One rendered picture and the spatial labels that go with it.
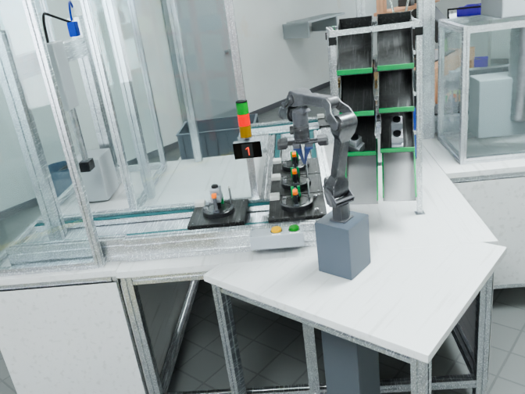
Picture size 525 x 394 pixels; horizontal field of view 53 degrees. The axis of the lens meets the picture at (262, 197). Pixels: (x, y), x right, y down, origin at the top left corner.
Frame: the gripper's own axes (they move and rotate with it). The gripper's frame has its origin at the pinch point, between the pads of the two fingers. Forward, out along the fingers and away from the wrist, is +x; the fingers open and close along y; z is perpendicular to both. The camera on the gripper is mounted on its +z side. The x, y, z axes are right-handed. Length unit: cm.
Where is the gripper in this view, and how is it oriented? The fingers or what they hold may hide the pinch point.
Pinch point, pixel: (303, 155)
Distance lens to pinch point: 196.6
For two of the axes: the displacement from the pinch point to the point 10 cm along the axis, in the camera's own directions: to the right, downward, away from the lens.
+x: 1.2, 9.2, 3.8
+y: -9.9, 0.9, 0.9
